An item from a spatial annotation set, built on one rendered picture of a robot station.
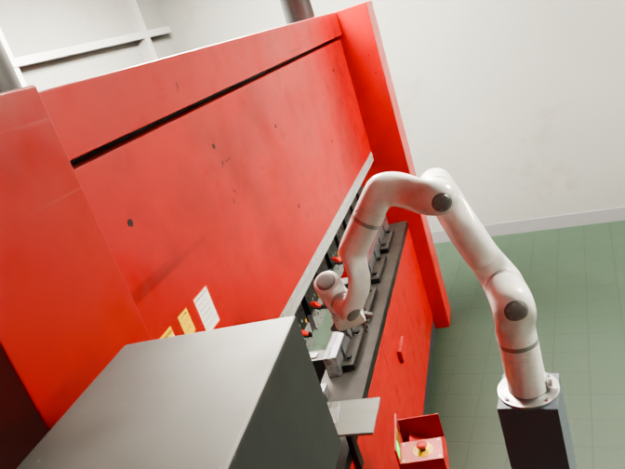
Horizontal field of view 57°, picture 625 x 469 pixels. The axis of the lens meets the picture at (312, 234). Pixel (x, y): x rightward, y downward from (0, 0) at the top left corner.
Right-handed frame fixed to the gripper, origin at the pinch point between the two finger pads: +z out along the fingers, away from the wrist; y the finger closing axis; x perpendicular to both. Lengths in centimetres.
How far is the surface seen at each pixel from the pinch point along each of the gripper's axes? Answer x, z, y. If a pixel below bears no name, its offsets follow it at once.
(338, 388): -7, 48, 22
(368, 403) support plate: 15.9, 22.3, 6.9
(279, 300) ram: -13.2, -14.4, 20.6
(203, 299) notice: 10, -58, 28
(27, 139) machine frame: 37, -133, 15
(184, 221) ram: -4, -72, 24
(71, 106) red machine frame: 1, -117, 25
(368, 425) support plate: 26.2, 16.4, 7.9
